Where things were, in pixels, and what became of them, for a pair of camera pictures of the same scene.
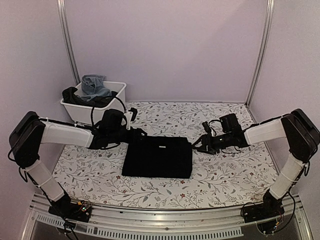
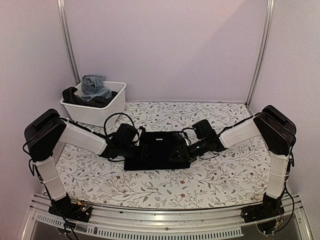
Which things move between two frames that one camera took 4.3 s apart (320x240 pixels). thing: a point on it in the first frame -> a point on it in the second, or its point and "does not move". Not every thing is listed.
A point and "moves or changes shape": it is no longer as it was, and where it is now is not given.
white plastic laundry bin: x=90 y=114 does not move
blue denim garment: x=92 y=85 does not move
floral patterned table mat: x=241 y=175 does not move
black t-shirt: x=157 y=157 moves or changes shape
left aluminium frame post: x=68 y=42 does not move
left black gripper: x=136 y=132 -> x=142 y=153
